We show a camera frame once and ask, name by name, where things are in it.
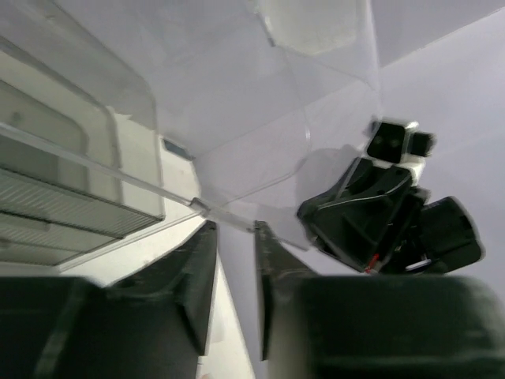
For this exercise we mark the right blue table label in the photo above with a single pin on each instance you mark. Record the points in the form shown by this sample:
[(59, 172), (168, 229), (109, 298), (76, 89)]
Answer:
[(171, 147)]

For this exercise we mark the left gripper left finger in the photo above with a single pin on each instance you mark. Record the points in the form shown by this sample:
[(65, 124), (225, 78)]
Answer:
[(152, 324)]

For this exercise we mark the clear acrylic drawer organizer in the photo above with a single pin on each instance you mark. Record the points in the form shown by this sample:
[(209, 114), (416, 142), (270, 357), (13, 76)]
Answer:
[(272, 98)]

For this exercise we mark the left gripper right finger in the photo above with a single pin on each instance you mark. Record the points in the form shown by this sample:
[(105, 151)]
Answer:
[(427, 326)]

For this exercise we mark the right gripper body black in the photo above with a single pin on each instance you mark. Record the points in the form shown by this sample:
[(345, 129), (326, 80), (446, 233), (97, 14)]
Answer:
[(375, 219)]

